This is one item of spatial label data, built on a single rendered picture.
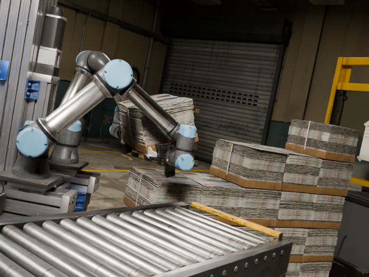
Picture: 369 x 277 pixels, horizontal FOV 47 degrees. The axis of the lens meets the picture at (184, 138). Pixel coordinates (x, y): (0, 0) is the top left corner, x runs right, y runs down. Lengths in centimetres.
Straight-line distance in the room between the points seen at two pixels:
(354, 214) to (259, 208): 115
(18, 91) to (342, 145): 202
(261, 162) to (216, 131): 790
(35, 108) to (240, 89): 834
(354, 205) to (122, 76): 238
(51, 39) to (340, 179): 202
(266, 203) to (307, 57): 713
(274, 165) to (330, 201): 57
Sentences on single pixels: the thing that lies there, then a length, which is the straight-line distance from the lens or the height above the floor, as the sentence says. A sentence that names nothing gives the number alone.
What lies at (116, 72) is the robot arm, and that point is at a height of 131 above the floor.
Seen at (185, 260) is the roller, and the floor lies 79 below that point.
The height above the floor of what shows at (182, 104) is 124.
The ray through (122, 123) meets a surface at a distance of 237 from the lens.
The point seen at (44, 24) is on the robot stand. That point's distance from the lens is 218.
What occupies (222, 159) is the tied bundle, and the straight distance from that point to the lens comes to 269.
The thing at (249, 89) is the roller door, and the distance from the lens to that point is 1008.
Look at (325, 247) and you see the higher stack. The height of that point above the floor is 48.
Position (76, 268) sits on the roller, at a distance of 110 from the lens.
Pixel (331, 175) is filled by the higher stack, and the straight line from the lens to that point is 297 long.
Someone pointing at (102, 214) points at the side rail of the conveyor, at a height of 80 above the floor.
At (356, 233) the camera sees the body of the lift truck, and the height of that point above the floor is 52.
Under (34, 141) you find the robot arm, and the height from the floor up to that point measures 99.
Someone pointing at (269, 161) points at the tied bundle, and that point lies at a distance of 259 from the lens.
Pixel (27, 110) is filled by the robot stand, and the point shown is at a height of 107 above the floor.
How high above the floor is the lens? 122
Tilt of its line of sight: 4 degrees down
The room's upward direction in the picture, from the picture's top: 11 degrees clockwise
